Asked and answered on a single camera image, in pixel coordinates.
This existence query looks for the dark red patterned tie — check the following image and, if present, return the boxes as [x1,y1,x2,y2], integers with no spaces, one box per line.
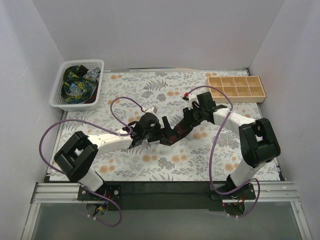
[159,119,193,146]

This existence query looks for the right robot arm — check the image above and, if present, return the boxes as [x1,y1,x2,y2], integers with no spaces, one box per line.
[183,92,281,199]

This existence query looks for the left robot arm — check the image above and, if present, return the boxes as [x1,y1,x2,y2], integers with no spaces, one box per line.
[54,112,177,200]

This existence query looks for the floral table mat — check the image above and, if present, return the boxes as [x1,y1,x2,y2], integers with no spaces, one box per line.
[55,71,249,181]

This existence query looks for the wooden compartment box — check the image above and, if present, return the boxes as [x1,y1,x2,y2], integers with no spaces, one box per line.
[206,76,267,103]

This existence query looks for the silver blue patterned tie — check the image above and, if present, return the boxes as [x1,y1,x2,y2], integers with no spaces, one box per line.
[82,68,101,102]

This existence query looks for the white plastic basket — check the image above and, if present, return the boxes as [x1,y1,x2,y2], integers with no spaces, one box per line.
[49,59,104,112]

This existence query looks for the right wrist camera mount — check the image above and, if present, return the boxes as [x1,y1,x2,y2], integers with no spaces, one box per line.
[183,92,197,110]

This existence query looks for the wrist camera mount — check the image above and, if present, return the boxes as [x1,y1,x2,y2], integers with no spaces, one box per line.
[145,106,158,115]
[183,92,197,110]

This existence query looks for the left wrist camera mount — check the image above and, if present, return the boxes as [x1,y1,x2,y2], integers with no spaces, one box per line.
[145,106,158,115]

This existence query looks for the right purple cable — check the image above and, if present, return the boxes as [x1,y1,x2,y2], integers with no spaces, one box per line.
[183,85,261,218]

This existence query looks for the purple cable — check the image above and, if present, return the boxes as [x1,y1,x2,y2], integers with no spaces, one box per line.
[39,96,146,227]
[183,85,261,218]

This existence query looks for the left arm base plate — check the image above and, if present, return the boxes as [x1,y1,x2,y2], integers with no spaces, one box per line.
[77,184,122,202]

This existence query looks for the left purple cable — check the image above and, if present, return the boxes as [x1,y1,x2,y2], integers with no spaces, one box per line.
[39,96,146,227]

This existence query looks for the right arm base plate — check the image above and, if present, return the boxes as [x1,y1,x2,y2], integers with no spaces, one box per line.
[204,183,257,201]

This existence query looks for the aluminium frame rail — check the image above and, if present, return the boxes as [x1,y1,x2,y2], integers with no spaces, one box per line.
[22,181,312,240]

